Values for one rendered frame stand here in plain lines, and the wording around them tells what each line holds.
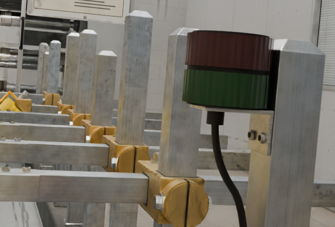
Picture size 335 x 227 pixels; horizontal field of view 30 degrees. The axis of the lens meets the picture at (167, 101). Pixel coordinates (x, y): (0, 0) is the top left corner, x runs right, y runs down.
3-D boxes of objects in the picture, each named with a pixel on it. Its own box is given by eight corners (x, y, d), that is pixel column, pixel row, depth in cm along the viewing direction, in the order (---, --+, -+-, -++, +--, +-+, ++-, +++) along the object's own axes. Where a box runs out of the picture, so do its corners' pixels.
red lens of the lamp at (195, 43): (250, 70, 47) (252, 41, 47) (286, 72, 41) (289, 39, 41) (174, 64, 45) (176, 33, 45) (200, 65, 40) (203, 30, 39)
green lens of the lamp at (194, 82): (247, 103, 47) (250, 74, 47) (283, 110, 41) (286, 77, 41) (171, 98, 46) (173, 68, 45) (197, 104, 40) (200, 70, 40)
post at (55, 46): (50, 179, 217) (60, 41, 214) (51, 181, 214) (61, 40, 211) (40, 179, 216) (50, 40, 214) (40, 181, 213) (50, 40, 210)
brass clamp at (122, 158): (133, 166, 103) (135, 136, 103) (153, 182, 90) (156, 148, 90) (96, 165, 101) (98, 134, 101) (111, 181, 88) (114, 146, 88)
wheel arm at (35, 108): (160, 122, 178) (160, 112, 178) (162, 123, 175) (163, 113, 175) (29, 115, 168) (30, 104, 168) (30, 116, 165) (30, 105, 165)
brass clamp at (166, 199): (176, 200, 79) (179, 161, 79) (212, 229, 66) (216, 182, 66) (128, 199, 77) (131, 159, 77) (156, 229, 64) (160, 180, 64)
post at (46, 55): (43, 176, 241) (52, 52, 239) (44, 178, 238) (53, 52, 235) (34, 176, 240) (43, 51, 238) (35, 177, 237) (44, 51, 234)
